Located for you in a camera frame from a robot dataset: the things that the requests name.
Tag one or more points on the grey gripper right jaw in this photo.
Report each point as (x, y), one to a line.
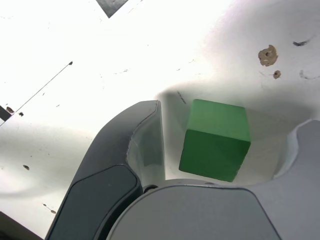
(200, 215)

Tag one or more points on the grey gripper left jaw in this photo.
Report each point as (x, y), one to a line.
(105, 160)

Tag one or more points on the green cube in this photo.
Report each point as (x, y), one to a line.
(215, 145)

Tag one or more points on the black tape square outline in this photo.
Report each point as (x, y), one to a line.
(111, 6)

